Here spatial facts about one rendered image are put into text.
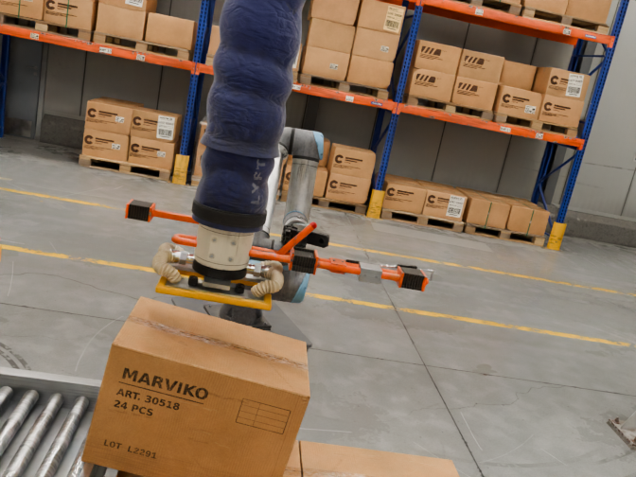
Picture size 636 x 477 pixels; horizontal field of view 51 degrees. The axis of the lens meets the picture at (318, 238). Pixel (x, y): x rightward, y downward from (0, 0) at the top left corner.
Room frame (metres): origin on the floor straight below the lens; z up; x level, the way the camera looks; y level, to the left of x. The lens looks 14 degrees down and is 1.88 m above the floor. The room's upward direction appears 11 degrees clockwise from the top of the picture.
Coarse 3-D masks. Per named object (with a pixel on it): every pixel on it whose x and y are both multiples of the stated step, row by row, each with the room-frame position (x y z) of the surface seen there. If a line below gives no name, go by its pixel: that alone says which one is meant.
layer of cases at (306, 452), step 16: (304, 448) 2.17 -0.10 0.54; (320, 448) 2.19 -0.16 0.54; (336, 448) 2.21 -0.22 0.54; (352, 448) 2.23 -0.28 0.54; (288, 464) 2.05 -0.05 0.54; (304, 464) 2.07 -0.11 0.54; (320, 464) 2.09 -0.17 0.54; (336, 464) 2.11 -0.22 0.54; (352, 464) 2.13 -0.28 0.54; (368, 464) 2.15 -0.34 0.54; (384, 464) 2.17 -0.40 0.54; (400, 464) 2.19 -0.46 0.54; (416, 464) 2.21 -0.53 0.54; (432, 464) 2.23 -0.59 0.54; (448, 464) 2.26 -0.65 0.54
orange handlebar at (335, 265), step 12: (156, 216) 2.19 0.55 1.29; (168, 216) 2.19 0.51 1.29; (180, 216) 2.20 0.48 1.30; (180, 240) 1.92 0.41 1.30; (192, 240) 1.93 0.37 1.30; (252, 252) 1.95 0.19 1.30; (264, 252) 1.96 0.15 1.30; (288, 252) 2.02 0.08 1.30; (324, 264) 1.98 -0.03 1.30; (336, 264) 1.98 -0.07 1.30; (348, 264) 2.03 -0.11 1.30; (384, 276) 2.00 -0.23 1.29; (396, 276) 2.01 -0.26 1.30
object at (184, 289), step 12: (192, 276) 1.87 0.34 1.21; (156, 288) 1.81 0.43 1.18; (168, 288) 1.81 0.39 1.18; (180, 288) 1.83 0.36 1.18; (192, 288) 1.84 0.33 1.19; (204, 288) 1.86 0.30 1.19; (240, 288) 1.87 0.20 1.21; (216, 300) 1.83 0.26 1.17; (228, 300) 1.83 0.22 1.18; (240, 300) 1.84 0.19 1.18; (252, 300) 1.85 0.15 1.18; (264, 300) 1.87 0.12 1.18
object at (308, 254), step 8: (296, 248) 2.04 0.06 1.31; (304, 248) 2.05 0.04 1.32; (296, 256) 1.95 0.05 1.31; (304, 256) 1.95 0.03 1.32; (312, 256) 2.00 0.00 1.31; (288, 264) 2.01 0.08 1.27; (296, 264) 1.96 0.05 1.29; (304, 264) 1.96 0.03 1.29; (312, 264) 1.97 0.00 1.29; (304, 272) 1.95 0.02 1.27; (312, 272) 1.96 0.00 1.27
